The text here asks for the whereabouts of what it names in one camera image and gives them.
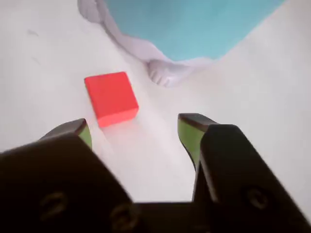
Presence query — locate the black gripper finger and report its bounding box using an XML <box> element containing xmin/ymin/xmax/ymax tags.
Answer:
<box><xmin>0</xmin><ymin>118</ymin><xmax>148</xmax><ymax>233</ymax></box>
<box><xmin>177</xmin><ymin>113</ymin><xmax>311</xmax><ymax>233</ymax></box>

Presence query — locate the red lego block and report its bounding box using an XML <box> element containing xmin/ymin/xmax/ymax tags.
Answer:
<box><xmin>84</xmin><ymin>71</ymin><xmax>139</xmax><ymax>129</ymax></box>

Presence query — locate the teal whale-shaped lidded bin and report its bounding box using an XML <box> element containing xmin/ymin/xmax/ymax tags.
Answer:
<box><xmin>77</xmin><ymin>0</ymin><xmax>287</xmax><ymax>88</ymax></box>

